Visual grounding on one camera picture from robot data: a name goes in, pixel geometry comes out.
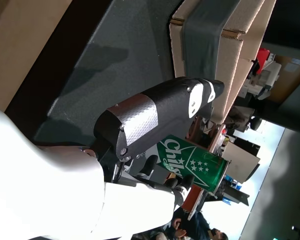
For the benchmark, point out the green soda can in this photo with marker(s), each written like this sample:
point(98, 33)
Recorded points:
point(202, 165)

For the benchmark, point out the cardboard paper box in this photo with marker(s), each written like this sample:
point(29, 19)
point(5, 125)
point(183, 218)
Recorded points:
point(230, 62)

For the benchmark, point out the white panel board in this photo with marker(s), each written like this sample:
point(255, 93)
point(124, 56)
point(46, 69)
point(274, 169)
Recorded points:
point(242, 161)

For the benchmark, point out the black office chair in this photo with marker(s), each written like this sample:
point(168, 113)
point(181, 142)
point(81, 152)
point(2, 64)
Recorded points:
point(255, 123)

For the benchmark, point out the seated person dark blue top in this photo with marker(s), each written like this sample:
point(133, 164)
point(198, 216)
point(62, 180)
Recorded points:
point(190, 225)

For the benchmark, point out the red background object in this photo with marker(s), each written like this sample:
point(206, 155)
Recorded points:
point(263, 58)

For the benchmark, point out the person with glasses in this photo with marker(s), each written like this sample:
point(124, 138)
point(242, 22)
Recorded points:
point(218, 235)

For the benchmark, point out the brown background carton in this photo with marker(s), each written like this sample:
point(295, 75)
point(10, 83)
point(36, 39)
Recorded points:
point(290, 80)

